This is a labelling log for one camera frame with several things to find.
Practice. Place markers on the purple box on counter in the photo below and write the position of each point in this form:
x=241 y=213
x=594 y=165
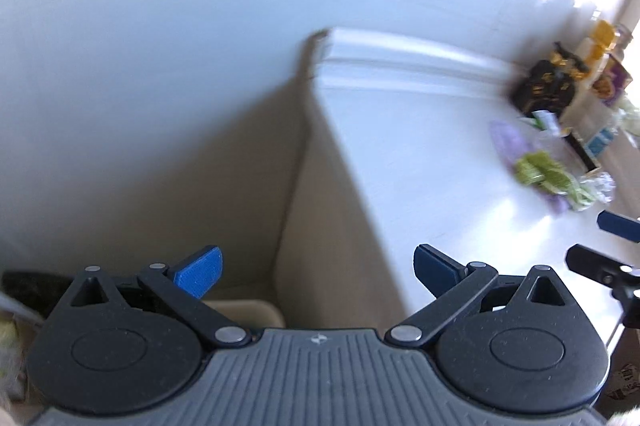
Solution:
x=612 y=82

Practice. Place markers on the dark glass bottle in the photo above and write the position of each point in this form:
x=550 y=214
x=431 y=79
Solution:
x=551 y=84

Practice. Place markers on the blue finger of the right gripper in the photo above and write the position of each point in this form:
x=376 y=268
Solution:
x=619 y=225

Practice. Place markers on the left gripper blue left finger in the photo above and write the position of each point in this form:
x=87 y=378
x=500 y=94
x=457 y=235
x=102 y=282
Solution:
x=198 y=273

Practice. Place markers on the yellow capped bottle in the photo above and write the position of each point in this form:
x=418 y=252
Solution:
x=601 y=39

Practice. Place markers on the cream plastic trash bin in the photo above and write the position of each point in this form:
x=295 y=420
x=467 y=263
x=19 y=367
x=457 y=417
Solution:
x=249 y=313

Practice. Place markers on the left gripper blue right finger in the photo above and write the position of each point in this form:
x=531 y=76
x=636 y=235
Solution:
x=438 y=272

